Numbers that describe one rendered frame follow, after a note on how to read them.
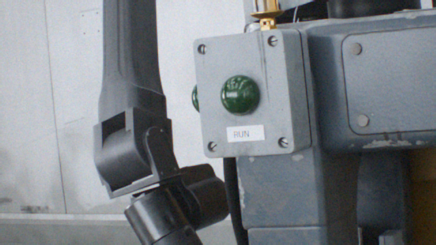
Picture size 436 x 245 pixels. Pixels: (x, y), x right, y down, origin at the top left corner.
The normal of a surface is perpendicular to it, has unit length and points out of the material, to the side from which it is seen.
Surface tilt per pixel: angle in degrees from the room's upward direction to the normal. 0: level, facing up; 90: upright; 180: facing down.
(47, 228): 90
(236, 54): 90
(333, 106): 90
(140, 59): 69
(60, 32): 90
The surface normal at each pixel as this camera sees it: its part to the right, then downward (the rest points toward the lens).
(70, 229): -0.47, 0.10
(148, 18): 0.77, -0.29
